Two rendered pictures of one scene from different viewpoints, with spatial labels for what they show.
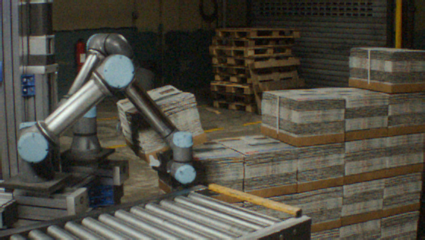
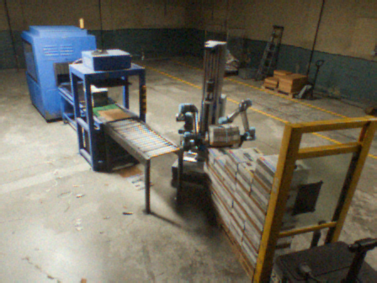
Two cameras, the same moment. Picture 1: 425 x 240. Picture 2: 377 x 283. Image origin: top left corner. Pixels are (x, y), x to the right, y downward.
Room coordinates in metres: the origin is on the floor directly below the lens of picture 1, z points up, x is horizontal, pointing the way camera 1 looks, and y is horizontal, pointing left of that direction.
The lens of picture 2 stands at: (2.49, -3.44, 2.56)
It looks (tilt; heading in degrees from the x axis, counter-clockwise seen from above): 25 degrees down; 94
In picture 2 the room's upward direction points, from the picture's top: 3 degrees clockwise
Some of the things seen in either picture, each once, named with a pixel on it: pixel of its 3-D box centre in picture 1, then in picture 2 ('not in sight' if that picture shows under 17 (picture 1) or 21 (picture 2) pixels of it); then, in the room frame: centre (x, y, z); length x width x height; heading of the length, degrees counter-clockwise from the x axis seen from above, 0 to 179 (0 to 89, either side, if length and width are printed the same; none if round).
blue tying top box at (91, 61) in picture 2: not in sight; (106, 59); (0.83, 1.10, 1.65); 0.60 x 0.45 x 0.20; 42
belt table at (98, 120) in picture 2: not in sight; (110, 114); (0.83, 1.10, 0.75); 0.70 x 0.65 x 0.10; 132
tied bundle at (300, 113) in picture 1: (302, 115); (246, 163); (2.92, -0.47, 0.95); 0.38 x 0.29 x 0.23; 23
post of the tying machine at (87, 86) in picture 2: not in sight; (91, 125); (0.71, 0.59, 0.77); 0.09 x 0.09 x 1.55; 42
